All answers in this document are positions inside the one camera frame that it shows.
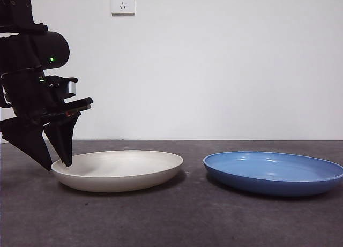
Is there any white round plate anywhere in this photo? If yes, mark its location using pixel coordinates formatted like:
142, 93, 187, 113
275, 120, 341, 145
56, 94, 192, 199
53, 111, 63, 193
50, 149, 184, 193

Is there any blue round plate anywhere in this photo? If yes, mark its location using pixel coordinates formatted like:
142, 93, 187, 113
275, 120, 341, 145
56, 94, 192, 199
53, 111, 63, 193
202, 151, 343, 197

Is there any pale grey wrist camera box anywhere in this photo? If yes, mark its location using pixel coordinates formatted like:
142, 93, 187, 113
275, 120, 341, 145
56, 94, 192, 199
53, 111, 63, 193
47, 75, 79, 98

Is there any white wall socket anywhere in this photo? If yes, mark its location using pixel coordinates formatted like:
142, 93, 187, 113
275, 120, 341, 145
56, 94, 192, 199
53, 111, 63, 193
111, 0, 136, 17

